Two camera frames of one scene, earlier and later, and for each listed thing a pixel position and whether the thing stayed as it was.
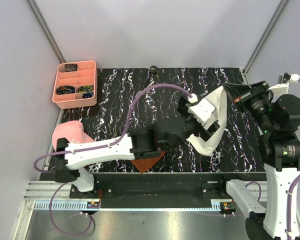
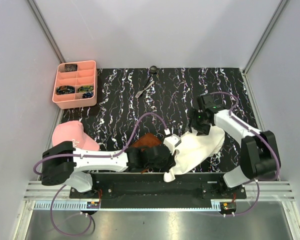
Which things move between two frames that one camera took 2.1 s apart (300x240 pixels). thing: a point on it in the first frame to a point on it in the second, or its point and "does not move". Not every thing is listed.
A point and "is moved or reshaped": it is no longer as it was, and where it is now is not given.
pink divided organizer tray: [75, 84] does not move
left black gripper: [204, 134] to [170, 163]
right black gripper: [260, 88] to [202, 130]
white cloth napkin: [219, 98] is moved or reshaped
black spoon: [153, 69] does not move
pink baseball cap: [72, 130] does not move
